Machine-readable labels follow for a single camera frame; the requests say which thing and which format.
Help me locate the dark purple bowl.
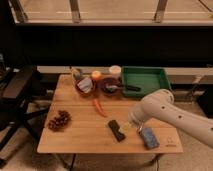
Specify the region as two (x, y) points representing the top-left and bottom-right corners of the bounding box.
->
(99, 77), (120, 96)

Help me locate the blue sponge cloth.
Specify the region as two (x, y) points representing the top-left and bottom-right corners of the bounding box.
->
(139, 127), (159, 149)

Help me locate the red bowl with cloth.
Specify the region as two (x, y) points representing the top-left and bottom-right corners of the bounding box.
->
(75, 77), (95, 96)

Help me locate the black office chair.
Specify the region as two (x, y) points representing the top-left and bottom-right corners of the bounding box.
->
(0, 64), (51, 168)

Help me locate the black handled utensil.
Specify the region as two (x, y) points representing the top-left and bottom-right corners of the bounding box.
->
(106, 85), (141, 92)

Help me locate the orange fruit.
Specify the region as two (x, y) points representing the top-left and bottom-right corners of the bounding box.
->
(91, 70), (102, 81)

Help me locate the black eraser block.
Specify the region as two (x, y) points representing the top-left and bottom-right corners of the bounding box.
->
(108, 120), (125, 142)

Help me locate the green plastic tray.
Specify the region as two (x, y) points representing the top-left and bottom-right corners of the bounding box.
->
(121, 66), (172, 98)

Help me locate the glass jar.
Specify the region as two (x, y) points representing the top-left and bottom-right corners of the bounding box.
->
(71, 67), (83, 80)

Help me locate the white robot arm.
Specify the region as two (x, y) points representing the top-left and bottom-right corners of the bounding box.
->
(120, 89), (213, 148)

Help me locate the bunch of dark grapes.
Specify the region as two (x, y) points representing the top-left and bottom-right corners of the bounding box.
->
(48, 110), (71, 132)

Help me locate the white cup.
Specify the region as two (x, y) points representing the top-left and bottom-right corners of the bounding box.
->
(109, 65), (121, 78)

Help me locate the orange carrot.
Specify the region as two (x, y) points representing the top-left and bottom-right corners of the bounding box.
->
(93, 98), (107, 117)

